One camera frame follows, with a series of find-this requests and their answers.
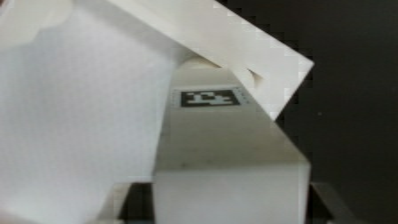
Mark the white desk tabletop panel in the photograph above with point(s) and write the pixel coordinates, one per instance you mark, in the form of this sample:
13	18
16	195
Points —
86	66

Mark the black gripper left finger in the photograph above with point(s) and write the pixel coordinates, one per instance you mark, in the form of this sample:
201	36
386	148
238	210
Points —
128	207

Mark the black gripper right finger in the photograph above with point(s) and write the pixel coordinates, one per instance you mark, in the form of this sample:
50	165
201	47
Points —
327	209

